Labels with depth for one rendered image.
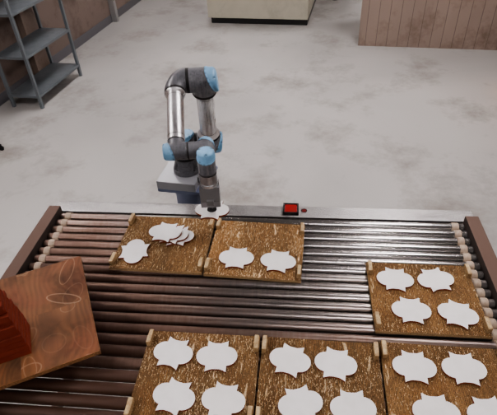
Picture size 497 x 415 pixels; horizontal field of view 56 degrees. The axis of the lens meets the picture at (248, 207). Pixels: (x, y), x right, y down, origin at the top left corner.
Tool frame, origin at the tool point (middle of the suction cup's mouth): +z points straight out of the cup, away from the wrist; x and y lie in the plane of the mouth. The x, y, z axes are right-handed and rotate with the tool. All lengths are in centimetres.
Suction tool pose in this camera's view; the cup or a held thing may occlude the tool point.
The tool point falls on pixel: (211, 211)
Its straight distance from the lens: 209.5
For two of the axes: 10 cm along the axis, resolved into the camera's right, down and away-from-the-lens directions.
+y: 10.0, -0.5, 0.0
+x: -0.3, -6.3, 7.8
